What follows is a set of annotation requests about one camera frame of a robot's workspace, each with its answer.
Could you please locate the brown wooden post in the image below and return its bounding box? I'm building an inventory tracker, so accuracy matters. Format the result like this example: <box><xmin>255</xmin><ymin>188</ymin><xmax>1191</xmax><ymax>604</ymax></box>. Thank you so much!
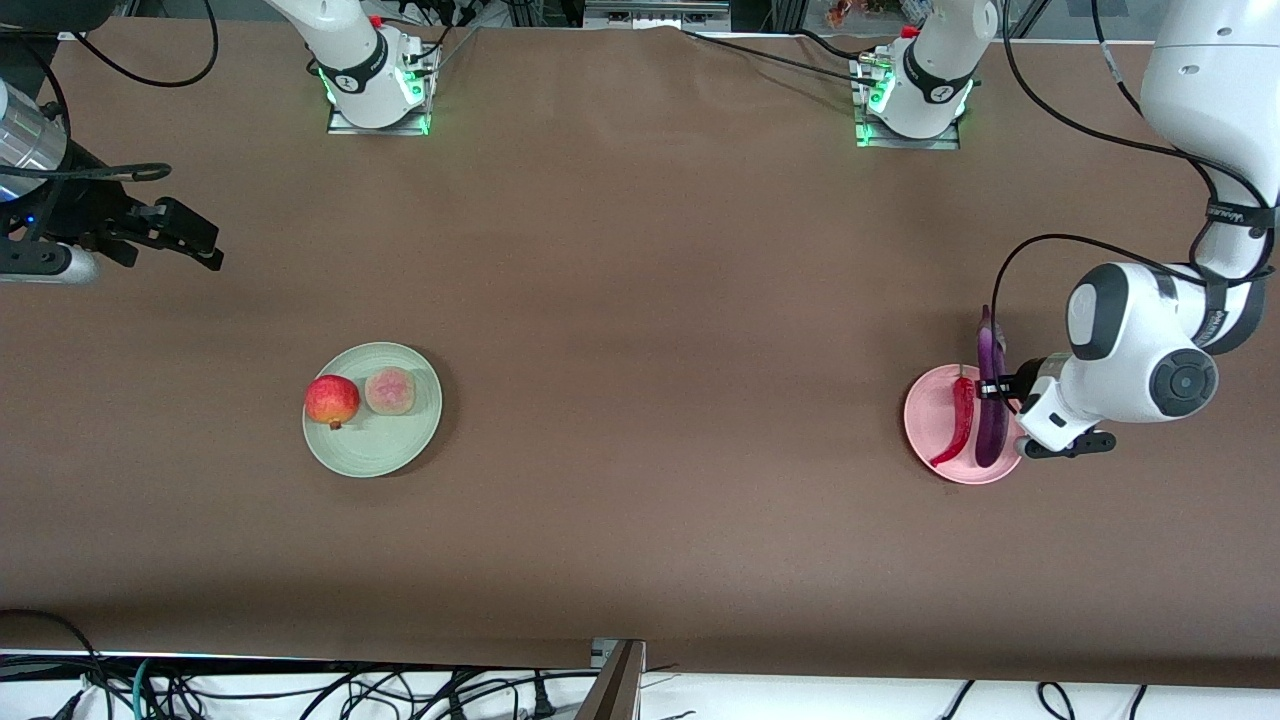
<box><xmin>575</xmin><ymin>640</ymin><xmax>647</xmax><ymax>720</ymax></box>

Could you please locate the pink-fleshed guava half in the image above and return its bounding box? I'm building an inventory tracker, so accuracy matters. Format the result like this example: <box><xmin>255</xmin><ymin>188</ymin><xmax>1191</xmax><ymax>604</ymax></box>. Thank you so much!
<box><xmin>364</xmin><ymin>367</ymin><xmax>417</xmax><ymax>417</ymax></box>

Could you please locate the pale green round plate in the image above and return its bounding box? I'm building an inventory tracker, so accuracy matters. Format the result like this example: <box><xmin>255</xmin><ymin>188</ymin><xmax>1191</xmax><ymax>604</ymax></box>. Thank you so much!
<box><xmin>302</xmin><ymin>342</ymin><xmax>443</xmax><ymax>479</ymax></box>

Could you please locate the grey equipment box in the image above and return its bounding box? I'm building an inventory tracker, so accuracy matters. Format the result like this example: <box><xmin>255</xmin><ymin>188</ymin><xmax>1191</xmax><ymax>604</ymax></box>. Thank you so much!
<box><xmin>583</xmin><ymin>0</ymin><xmax>732</xmax><ymax>31</ymax></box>

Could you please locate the teal cable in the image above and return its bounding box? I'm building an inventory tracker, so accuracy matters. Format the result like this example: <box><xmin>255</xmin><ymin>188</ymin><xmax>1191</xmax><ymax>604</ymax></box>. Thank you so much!
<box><xmin>128</xmin><ymin>658</ymin><xmax>163</xmax><ymax>720</ymax></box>

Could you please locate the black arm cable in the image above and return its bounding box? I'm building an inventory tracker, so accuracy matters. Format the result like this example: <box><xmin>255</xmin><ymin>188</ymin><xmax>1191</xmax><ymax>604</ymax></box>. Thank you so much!
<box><xmin>990</xmin><ymin>0</ymin><xmax>1280</xmax><ymax>376</ymax></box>
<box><xmin>0</xmin><ymin>0</ymin><xmax>220</xmax><ymax>183</ymax></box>

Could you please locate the pink round plate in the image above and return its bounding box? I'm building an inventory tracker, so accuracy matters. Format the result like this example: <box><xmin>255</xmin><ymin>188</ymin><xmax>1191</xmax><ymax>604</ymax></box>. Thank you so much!
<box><xmin>903</xmin><ymin>364</ymin><xmax>1026</xmax><ymax>486</ymax></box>

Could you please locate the brown table cover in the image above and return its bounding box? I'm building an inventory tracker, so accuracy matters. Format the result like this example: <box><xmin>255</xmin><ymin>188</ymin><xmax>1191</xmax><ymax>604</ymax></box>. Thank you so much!
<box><xmin>0</xmin><ymin>15</ymin><xmax>1280</xmax><ymax>691</ymax></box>

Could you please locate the red chili pepper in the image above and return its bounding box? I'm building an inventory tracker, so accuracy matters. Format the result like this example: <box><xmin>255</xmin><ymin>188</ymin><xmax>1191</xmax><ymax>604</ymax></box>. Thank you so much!
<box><xmin>929</xmin><ymin>372</ymin><xmax>977</xmax><ymax>469</ymax></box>

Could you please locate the black cable across table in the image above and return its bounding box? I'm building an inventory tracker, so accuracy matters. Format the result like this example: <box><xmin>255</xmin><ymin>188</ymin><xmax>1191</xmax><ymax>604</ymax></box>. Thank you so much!
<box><xmin>680</xmin><ymin>28</ymin><xmax>881</xmax><ymax>87</ymax></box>

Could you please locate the black looped cable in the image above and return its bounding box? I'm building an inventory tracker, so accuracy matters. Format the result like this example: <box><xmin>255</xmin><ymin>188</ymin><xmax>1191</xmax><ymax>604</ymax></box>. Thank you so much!
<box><xmin>0</xmin><ymin>608</ymin><xmax>113</xmax><ymax>720</ymax></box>

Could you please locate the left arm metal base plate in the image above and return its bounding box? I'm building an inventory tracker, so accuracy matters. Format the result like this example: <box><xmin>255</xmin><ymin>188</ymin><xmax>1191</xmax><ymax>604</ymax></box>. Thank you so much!
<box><xmin>853</xmin><ymin>52</ymin><xmax>962</xmax><ymax>151</ymax></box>

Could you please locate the aluminium frame rail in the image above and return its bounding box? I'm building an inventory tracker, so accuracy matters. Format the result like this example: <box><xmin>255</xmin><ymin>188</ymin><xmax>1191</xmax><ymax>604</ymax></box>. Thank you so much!
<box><xmin>1000</xmin><ymin>0</ymin><xmax>1280</xmax><ymax>46</ymax></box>

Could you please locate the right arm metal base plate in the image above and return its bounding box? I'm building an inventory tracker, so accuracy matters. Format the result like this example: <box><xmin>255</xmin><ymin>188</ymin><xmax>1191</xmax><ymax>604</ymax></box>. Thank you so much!
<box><xmin>327</xmin><ymin>40</ymin><xmax>434</xmax><ymax>137</ymax></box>

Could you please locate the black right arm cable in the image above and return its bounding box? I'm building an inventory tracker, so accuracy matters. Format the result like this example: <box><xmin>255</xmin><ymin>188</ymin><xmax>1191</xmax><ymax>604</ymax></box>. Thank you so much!
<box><xmin>0</xmin><ymin>0</ymin><xmax>220</xmax><ymax>183</ymax></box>

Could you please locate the purple eggplant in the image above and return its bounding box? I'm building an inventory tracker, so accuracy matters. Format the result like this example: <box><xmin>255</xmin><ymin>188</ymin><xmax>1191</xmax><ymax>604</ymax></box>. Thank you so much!
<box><xmin>974</xmin><ymin>304</ymin><xmax>1011</xmax><ymax>469</ymax></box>

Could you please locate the thin grey cable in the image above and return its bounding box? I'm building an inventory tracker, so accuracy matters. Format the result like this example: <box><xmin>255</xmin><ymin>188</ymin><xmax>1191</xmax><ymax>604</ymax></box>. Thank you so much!
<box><xmin>430</xmin><ymin>25</ymin><xmax>483</xmax><ymax>78</ymax></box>

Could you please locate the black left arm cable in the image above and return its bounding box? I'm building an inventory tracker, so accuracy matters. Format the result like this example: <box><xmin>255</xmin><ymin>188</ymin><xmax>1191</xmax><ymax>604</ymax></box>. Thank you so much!
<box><xmin>990</xmin><ymin>0</ymin><xmax>1280</xmax><ymax>376</ymax></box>

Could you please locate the white lower board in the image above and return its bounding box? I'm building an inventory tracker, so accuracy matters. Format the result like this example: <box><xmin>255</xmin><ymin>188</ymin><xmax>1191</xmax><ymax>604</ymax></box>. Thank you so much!
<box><xmin>0</xmin><ymin>650</ymin><xmax>1280</xmax><ymax>720</ymax></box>

